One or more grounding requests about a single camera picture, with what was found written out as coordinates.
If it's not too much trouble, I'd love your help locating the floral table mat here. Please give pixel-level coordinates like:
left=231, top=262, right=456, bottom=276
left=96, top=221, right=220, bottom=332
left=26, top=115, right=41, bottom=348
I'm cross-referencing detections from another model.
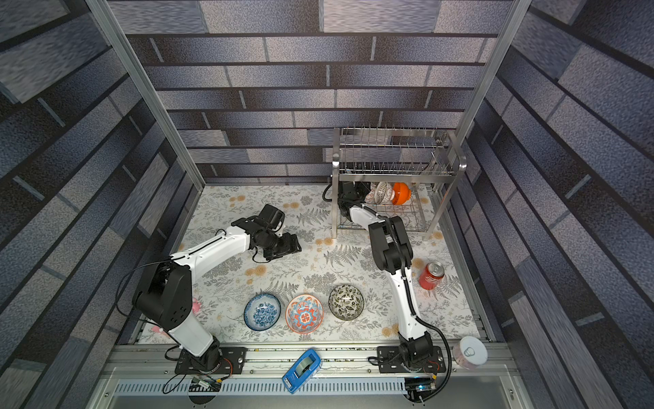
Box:
left=165, top=185, right=486, bottom=344

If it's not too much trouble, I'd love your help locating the aluminium rail frame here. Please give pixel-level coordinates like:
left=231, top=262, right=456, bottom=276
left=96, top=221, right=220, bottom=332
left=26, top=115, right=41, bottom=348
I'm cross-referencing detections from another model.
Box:
left=86, top=343, right=534, bottom=408

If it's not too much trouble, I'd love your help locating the steel two-tier dish rack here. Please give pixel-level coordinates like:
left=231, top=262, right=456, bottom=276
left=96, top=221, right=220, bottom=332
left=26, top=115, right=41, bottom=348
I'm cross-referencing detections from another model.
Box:
left=330, top=127, right=468, bottom=237

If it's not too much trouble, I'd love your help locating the pink alarm clock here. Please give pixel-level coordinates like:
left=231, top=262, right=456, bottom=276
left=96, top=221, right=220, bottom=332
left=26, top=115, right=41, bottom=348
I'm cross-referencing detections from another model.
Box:
left=150, top=298, right=201, bottom=337

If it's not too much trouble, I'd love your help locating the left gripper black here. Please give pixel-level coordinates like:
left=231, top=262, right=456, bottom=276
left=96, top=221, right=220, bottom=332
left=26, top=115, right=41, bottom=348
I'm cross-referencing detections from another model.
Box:
left=264, top=231, right=305, bottom=259

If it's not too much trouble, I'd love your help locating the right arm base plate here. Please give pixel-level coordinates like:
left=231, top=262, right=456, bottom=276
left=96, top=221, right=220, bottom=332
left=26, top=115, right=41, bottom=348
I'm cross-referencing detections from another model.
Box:
left=368, top=346, right=447, bottom=374

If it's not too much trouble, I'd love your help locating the red soda can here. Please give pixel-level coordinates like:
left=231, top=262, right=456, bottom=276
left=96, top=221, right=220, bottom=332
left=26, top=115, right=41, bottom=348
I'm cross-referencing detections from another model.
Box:
left=418, top=262, right=446, bottom=291

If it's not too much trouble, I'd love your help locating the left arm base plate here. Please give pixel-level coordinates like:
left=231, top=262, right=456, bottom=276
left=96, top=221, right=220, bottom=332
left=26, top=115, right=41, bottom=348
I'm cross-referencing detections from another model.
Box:
left=175, top=347, right=247, bottom=376

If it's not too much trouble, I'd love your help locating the black white floral bowl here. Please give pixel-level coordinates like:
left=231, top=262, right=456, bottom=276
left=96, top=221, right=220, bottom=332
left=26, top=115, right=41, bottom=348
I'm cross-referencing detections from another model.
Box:
left=328, top=284, right=364, bottom=321

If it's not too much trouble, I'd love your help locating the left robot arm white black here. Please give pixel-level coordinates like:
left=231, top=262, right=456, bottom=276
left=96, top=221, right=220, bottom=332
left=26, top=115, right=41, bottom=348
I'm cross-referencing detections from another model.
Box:
left=132, top=204, right=301, bottom=373

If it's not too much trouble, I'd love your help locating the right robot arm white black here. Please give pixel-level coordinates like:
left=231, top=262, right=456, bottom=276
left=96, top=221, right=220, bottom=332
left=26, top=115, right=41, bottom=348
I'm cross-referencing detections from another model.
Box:
left=333, top=182, right=435, bottom=371

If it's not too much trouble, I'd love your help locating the white lattice pattern bowl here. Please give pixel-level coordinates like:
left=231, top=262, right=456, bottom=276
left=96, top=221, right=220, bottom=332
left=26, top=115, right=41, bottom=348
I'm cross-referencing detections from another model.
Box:
left=374, top=182, right=394, bottom=204

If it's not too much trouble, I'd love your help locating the blue handheld meter device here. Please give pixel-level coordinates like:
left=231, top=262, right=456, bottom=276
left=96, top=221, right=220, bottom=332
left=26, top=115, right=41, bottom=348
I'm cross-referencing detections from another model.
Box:
left=282, top=349, right=322, bottom=394

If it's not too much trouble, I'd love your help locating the red blue floral bowl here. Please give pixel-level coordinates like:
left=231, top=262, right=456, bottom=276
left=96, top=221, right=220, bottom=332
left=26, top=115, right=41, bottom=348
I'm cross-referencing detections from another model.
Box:
left=285, top=294, right=325, bottom=335

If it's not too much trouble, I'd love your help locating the orange bowl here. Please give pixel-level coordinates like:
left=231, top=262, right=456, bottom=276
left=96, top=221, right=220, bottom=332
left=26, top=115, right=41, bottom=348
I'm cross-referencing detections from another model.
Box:
left=391, top=182, right=411, bottom=206

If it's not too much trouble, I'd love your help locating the black corrugated cable conduit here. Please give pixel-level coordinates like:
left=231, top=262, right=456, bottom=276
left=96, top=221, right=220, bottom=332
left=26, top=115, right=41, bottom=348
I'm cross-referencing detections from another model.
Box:
left=321, top=181, right=455, bottom=405

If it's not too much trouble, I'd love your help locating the blue floral rim bowl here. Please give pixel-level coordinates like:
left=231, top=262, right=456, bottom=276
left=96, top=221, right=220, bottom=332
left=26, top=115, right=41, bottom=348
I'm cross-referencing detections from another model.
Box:
left=243, top=293, right=281, bottom=332

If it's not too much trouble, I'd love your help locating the blue dotted pattern bowl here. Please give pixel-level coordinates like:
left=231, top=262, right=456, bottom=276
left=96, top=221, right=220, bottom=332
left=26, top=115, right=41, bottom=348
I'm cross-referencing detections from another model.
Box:
left=364, top=184, right=378, bottom=205

